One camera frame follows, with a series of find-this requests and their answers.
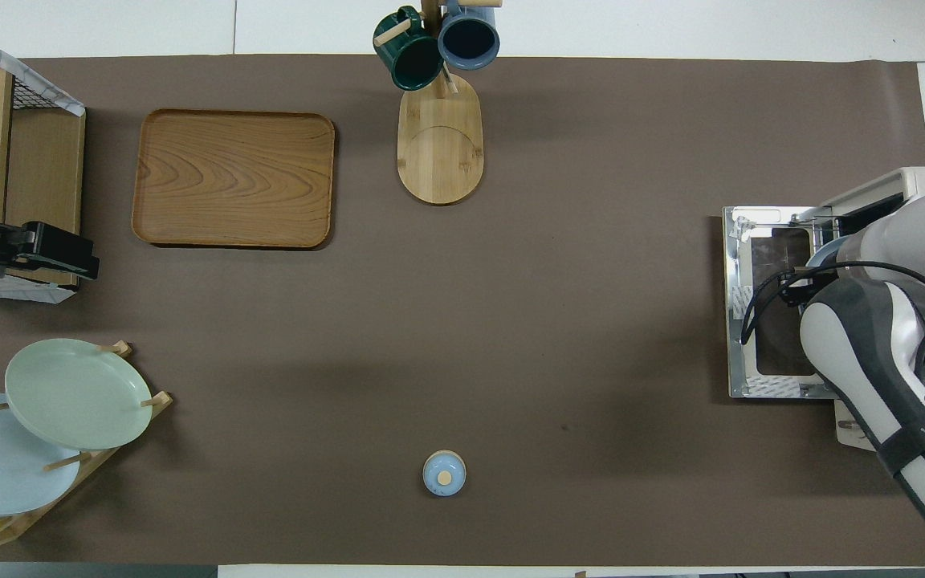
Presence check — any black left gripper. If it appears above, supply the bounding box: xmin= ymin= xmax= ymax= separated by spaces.
xmin=0 ymin=222 xmax=100 ymax=282

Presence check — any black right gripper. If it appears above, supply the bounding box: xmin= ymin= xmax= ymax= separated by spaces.
xmin=782 ymin=270 xmax=821 ymax=304

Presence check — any small light blue plate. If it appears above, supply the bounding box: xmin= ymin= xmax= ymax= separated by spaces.
xmin=805 ymin=236 xmax=854 ymax=271

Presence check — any toaster oven glass door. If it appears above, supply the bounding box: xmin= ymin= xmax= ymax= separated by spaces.
xmin=723 ymin=206 xmax=842 ymax=400

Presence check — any beige toaster oven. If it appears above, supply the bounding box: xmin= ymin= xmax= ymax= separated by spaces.
xmin=820 ymin=167 xmax=925 ymax=452

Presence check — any wooden shelf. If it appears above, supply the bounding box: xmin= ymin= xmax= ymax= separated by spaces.
xmin=0 ymin=60 xmax=86 ymax=290

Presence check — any pale green plate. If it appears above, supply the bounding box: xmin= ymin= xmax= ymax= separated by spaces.
xmin=5 ymin=338 xmax=153 ymax=450

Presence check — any checkered white cloth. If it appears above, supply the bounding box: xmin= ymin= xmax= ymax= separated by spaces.
xmin=0 ymin=18 xmax=86 ymax=304

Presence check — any wooden serving tray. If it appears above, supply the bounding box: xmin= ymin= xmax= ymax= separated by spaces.
xmin=131 ymin=108 xmax=336 ymax=250

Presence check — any wooden plate rack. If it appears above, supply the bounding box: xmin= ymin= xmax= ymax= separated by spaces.
xmin=0 ymin=341 xmax=173 ymax=551

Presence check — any brown table mat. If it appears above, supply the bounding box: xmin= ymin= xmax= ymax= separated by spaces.
xmin=0 ymin=55 xmax=925 ymax=568

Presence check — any wooden mug tree stand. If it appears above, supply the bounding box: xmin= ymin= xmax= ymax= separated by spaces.
xmin=374 ymin=0 xmax=503 ymax=206

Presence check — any dark green mug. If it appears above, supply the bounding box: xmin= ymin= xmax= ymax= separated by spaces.
xmin=373 ymin=6 xmax=444 ymax=91

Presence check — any blue mug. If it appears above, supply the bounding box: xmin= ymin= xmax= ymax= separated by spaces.
xmin=437 ymin=0 xmax=501 ymax=71

